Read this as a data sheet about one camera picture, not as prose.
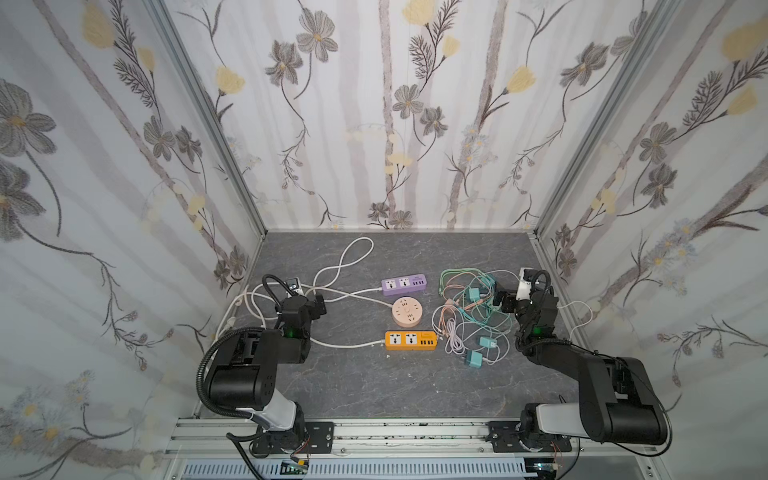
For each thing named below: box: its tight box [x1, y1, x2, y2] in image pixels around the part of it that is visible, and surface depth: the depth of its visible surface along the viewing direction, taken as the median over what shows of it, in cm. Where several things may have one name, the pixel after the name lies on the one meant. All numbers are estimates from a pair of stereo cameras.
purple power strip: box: [381, 274, 427, 296], surface depth 103 cm
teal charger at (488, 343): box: [479, 336, 497, 348], surface depth 88 cm
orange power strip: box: [385, 331, 438, 351], surface depth 90 cm
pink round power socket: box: [392, 296, 423, 328], surface depth 97 cm
